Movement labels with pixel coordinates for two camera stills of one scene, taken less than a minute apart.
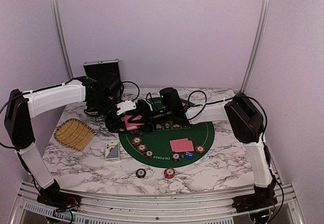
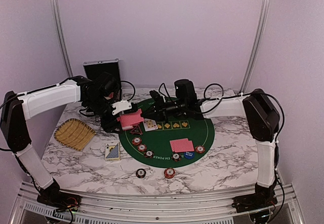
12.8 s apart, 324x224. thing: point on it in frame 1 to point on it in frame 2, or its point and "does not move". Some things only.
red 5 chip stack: x=136 y=141 does not move
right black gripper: x=147 y=114 to x=160 y=109
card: x=190 y=147 does not move
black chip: x=149 y=154 does not move
